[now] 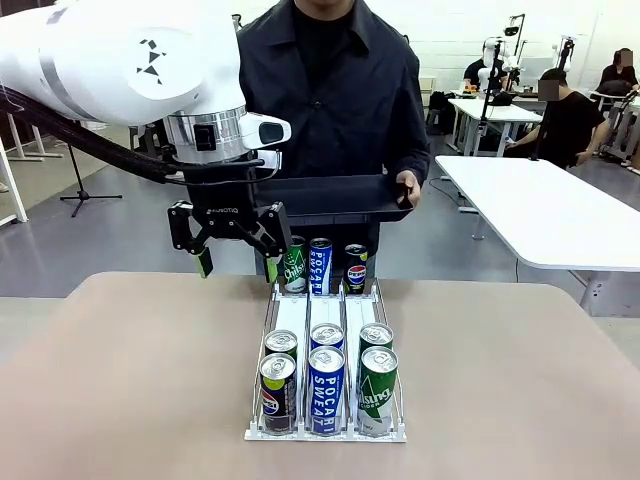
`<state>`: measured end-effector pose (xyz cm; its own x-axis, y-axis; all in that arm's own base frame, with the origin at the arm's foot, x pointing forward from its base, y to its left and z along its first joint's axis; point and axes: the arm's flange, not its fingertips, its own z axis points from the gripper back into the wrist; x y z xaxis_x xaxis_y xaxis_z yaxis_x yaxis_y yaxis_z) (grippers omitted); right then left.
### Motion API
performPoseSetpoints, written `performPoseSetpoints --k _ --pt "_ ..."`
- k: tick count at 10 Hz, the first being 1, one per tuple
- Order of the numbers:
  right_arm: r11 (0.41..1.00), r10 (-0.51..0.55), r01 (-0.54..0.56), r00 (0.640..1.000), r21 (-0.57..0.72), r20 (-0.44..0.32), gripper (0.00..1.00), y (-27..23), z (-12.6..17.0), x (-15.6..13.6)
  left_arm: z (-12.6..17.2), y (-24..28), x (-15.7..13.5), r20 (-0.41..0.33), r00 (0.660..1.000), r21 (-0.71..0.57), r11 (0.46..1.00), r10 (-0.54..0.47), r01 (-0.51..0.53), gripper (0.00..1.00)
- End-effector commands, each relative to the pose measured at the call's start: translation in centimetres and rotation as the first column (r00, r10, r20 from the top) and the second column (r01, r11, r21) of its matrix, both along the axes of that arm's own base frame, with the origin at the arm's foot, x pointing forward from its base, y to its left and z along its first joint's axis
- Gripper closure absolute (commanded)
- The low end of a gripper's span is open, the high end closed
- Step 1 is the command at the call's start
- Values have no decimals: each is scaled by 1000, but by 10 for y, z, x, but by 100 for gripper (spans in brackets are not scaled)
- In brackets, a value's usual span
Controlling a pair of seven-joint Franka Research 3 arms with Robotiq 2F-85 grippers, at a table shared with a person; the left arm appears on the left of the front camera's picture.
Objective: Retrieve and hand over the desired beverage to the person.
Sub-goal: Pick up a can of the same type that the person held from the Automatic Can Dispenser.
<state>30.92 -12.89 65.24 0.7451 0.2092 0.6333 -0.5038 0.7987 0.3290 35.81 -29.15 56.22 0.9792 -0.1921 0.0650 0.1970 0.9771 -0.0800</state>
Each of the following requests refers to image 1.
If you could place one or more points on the person's left forearm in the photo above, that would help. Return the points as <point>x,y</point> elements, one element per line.
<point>412,150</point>

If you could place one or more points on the black backpack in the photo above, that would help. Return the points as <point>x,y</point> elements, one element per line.
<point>441,112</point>

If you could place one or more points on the black plastic serving tray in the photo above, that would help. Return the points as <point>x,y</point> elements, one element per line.
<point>325,195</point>

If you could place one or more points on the white can dispenser rack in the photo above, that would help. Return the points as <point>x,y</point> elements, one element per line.
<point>290,310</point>

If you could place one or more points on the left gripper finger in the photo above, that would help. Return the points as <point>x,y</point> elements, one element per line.
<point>202,260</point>
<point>272,235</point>

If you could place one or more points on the green Chilsung cider can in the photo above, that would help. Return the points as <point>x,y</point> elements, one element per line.
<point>378,395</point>
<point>296,267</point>
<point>376,334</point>

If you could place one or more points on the large white table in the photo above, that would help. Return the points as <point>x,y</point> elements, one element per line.
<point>540,210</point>

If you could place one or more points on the person in dark jacket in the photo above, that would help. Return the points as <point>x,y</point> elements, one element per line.
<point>325,100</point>

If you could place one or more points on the white table frame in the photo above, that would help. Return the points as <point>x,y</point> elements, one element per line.
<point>12,190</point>

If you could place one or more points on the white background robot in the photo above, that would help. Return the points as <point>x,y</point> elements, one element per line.
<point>500,55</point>

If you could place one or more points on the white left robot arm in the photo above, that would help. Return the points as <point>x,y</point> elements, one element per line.
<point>125,60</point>

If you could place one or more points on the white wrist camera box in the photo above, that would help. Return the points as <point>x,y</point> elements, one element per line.
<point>255,131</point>

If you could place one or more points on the person's left hand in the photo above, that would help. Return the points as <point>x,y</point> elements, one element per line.
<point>407,185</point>

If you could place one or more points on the seated person in black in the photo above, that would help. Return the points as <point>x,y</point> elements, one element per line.
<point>575,125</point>

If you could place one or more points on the black tripod stand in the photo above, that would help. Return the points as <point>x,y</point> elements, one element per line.
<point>80,192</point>

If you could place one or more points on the small white table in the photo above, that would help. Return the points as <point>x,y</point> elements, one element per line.
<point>495,110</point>

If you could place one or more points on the background person near robot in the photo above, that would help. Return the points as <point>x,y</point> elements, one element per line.
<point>475,70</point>

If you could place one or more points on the black Pepsi can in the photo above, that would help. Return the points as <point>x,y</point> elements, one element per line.
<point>278,395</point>
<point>356,270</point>
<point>281,341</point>

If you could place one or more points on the background person in dark top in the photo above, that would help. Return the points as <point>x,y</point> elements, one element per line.
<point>620,75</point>

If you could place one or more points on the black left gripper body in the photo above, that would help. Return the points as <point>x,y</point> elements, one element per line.
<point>222,200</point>

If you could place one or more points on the blue Pocari Sweat can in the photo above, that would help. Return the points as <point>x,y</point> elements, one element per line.
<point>327,336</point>
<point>320,265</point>
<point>326,395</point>

